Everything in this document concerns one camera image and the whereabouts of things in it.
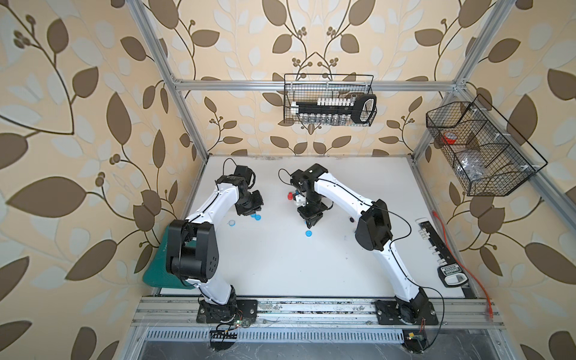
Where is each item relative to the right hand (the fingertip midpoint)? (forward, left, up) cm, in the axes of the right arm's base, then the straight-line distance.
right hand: (311, 223), depth 88 cm
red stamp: (+8, +7, +9) cm, 13 cm away
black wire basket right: (+8, -58, +27) cm, 65 cm away
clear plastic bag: (+4, -50, +27) cm, 57 cm away
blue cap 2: (+8, +23, -7) cm, 26 cm away
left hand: (+7, +22, +4) cm, 23 cm away
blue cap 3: (+9, +25, -6) cm, 27 cm away
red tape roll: (+19, -51, +26) cm, 60 cm away
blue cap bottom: (-1, +1, -7) cm, 7 cm away
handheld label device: (-19, -50, -7) cm, 54 cm away
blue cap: (+5, +34, -6) cm, 35 cm away
